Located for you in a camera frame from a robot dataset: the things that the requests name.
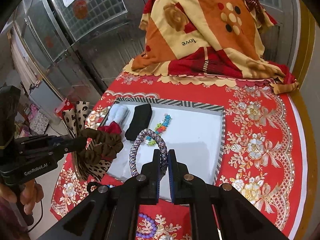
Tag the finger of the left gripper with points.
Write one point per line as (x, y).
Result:
(78, 144)
(59, 140)

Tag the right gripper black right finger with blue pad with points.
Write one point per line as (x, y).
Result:
(217, 212)

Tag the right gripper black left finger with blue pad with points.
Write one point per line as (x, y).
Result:
(111, 212)

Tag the leopard brown scrunchie bow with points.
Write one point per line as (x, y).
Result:
(82, 122)

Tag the red bow hair clip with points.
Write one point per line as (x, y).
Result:
(112, 143)

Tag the silver purple woven bangle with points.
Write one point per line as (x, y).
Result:
(162, 148)

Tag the person's left hand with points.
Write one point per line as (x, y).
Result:
(31, 194)

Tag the red gift bag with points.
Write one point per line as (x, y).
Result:
(65, 105)

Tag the white rolled cloth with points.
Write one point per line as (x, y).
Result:
(117, 114)

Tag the black folded cloth headband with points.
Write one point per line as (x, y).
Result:
(140, 121)

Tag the red floral gold bedspread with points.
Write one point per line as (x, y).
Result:
(264, 156)

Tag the striped white tray box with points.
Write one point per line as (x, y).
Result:
(196, 133)

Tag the metal glass door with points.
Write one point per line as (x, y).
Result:
(79, 50)

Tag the orange red love blanket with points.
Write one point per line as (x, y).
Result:
(210, 42)

